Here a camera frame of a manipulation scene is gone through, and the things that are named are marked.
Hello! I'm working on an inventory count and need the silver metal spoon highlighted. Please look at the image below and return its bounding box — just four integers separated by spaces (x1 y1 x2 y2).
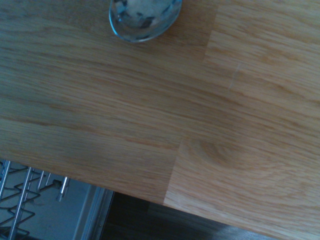
108 0 183 43

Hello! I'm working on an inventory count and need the built-in dishwasher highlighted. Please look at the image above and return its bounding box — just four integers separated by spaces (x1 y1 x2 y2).
0 159 115 240

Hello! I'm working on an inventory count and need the metal wire dishwasher rack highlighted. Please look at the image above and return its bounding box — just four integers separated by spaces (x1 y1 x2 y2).
0 159 71 240

